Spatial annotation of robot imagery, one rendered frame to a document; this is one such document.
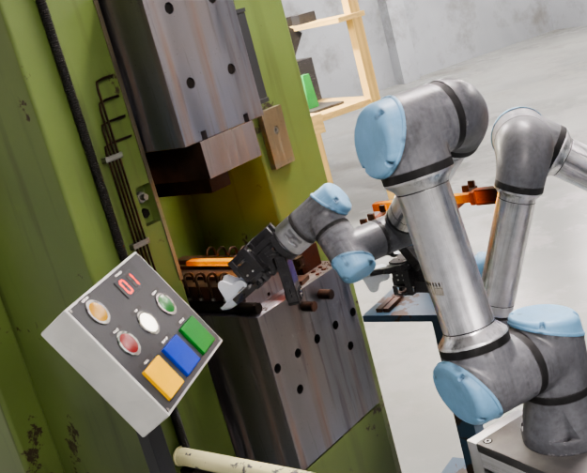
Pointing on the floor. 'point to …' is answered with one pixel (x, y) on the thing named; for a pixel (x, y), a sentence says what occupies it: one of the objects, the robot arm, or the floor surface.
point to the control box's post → (157, 451)
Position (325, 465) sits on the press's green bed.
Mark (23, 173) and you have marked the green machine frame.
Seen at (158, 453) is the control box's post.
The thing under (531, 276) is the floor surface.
